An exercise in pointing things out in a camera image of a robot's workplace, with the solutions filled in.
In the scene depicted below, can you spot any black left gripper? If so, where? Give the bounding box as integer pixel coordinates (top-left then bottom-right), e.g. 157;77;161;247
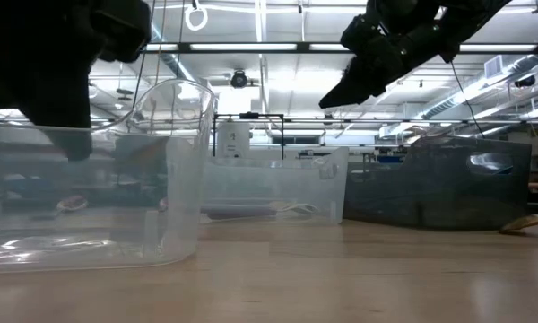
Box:
0;0;152;162

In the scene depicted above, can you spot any black metal stand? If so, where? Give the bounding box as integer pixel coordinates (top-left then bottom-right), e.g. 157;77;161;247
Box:
212;111;286;162

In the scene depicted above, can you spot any gold spoon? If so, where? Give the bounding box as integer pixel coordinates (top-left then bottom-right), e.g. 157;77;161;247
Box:
498;213;538;235

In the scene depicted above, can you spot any white box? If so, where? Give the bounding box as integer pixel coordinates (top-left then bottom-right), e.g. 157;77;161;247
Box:
216;121;251;159

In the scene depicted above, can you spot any dark grey plastic bin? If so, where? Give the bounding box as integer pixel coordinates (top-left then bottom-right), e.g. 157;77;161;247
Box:
343;135;534;232

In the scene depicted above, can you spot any black overhead camera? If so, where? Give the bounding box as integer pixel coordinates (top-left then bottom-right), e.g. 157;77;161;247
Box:
230;69;250;90

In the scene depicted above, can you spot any clear plastic bin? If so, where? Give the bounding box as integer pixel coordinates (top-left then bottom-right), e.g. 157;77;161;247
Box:
199;146;350;226
0;78;217;275

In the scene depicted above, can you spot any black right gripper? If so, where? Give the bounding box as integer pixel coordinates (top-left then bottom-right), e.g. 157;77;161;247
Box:
318;0;461;109

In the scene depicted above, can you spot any thin black hanging cable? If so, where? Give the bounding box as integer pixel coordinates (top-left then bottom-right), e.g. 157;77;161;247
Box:
450;61;486;139

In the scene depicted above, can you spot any white cable loop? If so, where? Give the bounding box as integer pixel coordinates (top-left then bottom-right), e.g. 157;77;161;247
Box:
184;4;209;32

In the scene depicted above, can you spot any black metal table frame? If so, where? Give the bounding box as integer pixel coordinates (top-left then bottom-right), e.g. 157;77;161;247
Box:
141;40;538;55

